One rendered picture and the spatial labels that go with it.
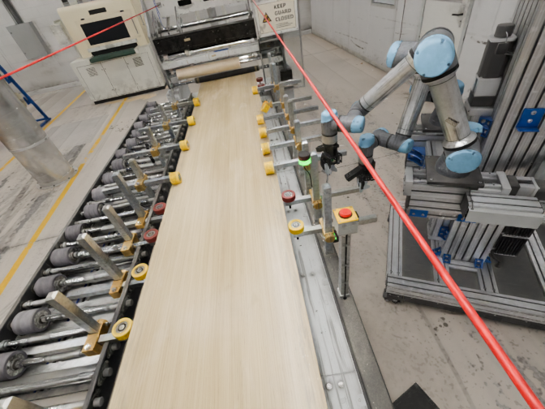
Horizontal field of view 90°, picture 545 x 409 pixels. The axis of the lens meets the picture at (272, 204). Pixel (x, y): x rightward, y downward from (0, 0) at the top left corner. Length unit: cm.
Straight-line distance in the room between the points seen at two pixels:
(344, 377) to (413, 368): 79
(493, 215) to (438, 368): 99
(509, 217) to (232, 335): 125
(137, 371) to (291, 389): 55
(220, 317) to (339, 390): 55
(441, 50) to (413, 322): 162
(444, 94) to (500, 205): 60
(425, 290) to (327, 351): 90
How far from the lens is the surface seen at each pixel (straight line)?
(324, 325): 140
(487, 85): 163
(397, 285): 202
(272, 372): 106
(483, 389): 214
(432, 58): 114
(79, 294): 174
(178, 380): 115
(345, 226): 96
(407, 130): 151
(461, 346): 219
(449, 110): 123
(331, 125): 132
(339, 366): 134
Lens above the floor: 190
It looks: 41 degrees down
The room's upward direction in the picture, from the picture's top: 12 degrees counter-clockwise
